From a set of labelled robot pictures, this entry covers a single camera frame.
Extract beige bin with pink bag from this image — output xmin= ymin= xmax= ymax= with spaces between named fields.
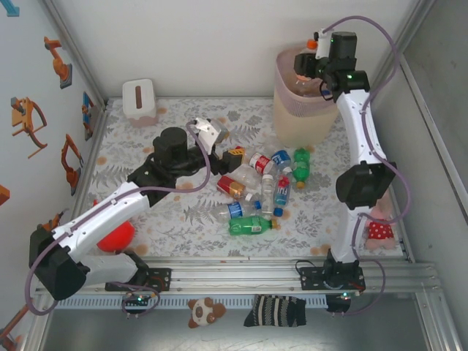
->
xmin=273 ymin=42 xmax=341 ymax=144

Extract panda plush toy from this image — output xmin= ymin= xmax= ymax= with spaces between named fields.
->
xmin=187 ymin=296 xmax=227 ymax=329

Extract controller board with LED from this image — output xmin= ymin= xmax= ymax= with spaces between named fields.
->
xmin=122 ymin=293 xmax=156 ymax=307
xmin=326 ymin=291 xmax=355 ymax=312

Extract pink plush toy polka dots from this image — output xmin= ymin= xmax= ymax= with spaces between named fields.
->
xmin=365 ymin=189 xmax=400 ymax=252

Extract small bottle blue label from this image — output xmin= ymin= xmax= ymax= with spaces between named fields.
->
xmin=270 ymin=148 xmax=295 ymax=176

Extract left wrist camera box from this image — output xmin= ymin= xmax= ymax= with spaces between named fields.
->
xmin=189 ymin=116 xmax=230 ymax=155

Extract floral table cloth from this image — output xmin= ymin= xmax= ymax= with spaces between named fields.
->
xmin=82 ymin=97 xmax=390 ymax=259

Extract clear bottle blue label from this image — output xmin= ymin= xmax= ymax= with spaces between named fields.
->
xmin=214 ymin=200 xmax=263 ymax=224

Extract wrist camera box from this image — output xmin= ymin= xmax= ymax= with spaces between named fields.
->
xmin=189 ymin=116 xmax=230 ymax=155
xmin=314 ymin=28 xmax=332 ymax=61

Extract bottle red gold label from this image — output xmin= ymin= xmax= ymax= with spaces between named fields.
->
xmin=216 ymin=175 xmax=255 ymax=201

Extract white tissue box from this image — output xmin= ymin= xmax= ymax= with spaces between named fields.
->
xmin=121 ymin=78 xmax=161 ymax=128

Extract blue orange wall sticker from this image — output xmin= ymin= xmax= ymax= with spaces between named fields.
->
xmin=82 ymin=91 xmax=95 ymax=142

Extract green bottle white label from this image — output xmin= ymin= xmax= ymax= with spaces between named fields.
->
xmin=228 ymin=215 xmax=279 ymax=237

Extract aluminium corner post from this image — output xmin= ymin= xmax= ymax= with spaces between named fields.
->
xmin=38 ymin=0 xmax=109 ymax=110
xmin=365 ymin=0 xmax=438 ymax=109

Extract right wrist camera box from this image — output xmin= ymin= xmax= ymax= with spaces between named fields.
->
xmin=314 ymin=28 xmax=332 ymax=61

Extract clear bottle red label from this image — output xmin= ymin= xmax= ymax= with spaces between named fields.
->
xmin=244 ymin=151 xmax=275 ymax=173

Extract orange claw wall sticker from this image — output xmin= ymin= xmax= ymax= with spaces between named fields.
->
xmin=10 ymin=97 xmax=48 ymax=159

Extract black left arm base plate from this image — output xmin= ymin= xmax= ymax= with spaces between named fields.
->
xmin=105 ymin=268 xmax=173 ymax=293

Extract black white striped sock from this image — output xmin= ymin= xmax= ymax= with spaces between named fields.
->
xmin=243 ymin=294 xmax=307 ymax=328

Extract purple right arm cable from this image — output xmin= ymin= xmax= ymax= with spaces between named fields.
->
xmin=321 ymin=15 xmax=414 ymax=317

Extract small green bottle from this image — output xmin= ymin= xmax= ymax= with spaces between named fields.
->
xmin=292 ymin=148 xmax=312 ymax=190

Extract white perforated cable duct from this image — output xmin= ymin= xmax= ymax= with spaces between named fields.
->
xmin=54 ymin=295 xmax=328 ymax=311

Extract aluminium front rail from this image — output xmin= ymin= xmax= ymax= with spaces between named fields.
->
xmin=34 ymin=255 xmax=443 ymax=295

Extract Fiji water bottle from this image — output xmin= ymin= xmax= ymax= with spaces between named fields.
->
xmin=273 ymin=174 xmax=292 ymax=217

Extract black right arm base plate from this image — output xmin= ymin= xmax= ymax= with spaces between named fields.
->
xmin=299 ymin=266 xmax=366 ymax=293

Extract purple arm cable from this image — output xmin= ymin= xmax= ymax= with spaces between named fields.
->
xmin=27 ymin=120 xmax=213 ymax=319
xmin=321 ymin=15 xmax=414 ymax=317

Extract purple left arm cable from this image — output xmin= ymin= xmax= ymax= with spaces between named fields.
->
xmin=27 ymin=120 xmax=213 ymax=319

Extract clear bottle orange label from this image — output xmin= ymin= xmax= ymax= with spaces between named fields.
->
xmin=292 ymin=39 xmax=325 ymax=99

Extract clear bottle no label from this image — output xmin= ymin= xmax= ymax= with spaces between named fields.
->
xmin=233 ymin=163 xmax=264 ymax=189

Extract slim clear bottle white cap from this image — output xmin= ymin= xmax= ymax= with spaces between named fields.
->
xmin=260 ymin=173 xmax=276 ymax=216

